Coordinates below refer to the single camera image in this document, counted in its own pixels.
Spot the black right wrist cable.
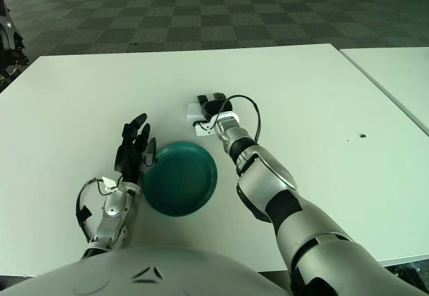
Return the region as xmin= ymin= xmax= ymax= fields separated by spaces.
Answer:
xmin=209 ymin=94 xmax=261 ymax=143

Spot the white rectangular table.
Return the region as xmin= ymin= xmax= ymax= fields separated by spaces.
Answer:
xmin=339 ymin=46 xmax=429 ymax=136

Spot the grey robot torso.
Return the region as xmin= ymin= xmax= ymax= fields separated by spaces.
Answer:
xmin=0 ymin=244 xmax=291 ymax=296

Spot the white charger block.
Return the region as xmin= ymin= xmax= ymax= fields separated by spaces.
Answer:
xmin=186 ymin=102 xmax=205 ymax=123

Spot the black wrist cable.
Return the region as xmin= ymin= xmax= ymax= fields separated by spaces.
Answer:
xmin=75 ymin=177 xmax=117 ymax=243
xmin=209 ymin=94 xmax=261 ymax=143

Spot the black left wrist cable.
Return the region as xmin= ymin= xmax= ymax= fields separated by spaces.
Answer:
xmin=75 ymin=177 xmax=117 ymax=243

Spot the dark green round plate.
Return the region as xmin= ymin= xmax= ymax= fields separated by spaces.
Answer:
xmin=141 ymin=141 xmax=219 ymax=217

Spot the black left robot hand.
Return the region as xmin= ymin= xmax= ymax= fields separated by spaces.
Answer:
xmin=113 ymin=113 xmax=158 ymax=185

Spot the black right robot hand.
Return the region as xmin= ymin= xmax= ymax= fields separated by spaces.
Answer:
xmin=191 ymin=91 xmax=237 ymax=128

